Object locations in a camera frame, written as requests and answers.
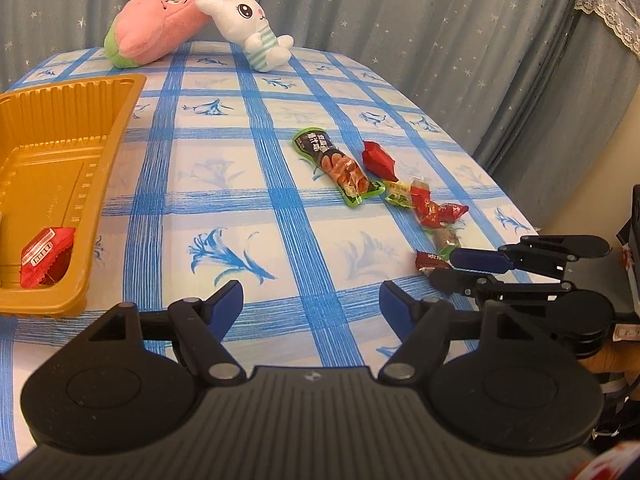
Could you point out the green yellow candy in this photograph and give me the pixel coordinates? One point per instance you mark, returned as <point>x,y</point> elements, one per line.
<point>400,192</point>

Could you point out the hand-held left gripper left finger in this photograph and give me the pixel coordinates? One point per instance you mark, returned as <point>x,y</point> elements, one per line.
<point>227,306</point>

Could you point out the pink plush toy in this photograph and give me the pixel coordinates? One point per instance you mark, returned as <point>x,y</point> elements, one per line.
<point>150,25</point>

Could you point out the blue checked tablecloth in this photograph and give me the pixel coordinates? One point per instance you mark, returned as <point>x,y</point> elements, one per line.
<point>300,240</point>

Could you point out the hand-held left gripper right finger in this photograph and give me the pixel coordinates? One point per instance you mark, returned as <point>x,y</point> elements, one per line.
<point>395,306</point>

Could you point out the grey star-print curtain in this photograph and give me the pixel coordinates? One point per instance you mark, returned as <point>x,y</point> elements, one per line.
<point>400,20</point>

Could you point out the grey lace-trimmed cover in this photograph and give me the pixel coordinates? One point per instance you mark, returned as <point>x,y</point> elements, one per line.
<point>612,0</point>

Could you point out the white rabbit plush toy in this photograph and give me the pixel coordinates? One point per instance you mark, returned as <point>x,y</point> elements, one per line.
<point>245,17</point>

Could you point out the gold plastic tray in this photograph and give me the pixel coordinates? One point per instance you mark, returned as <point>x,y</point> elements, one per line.
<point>55,170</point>

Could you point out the red pillow snack packet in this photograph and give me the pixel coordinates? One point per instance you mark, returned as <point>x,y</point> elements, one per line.
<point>378,161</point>

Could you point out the red twist-wrapped candy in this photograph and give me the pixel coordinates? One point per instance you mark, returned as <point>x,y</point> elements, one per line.
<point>442,213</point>

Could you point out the red white printed cloth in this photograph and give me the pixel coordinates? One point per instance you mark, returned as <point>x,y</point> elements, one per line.
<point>610,465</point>

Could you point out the brown candy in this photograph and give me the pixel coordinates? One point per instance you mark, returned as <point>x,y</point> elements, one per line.
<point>445,240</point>

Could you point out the person's right hand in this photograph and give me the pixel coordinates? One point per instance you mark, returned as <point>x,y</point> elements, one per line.
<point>612,359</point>

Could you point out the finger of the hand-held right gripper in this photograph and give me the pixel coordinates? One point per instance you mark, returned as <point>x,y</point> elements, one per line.
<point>452,282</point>
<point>475,260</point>

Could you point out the orange red candy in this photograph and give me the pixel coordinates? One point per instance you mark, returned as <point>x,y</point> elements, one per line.
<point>421,193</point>

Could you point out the dark red candy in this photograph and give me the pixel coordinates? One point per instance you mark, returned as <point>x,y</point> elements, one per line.
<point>430,261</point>

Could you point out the dark box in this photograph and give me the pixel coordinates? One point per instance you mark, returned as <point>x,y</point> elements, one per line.
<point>631,240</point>

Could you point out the long green sausage snack packet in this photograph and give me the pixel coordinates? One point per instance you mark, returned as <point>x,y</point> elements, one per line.
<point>335,165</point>

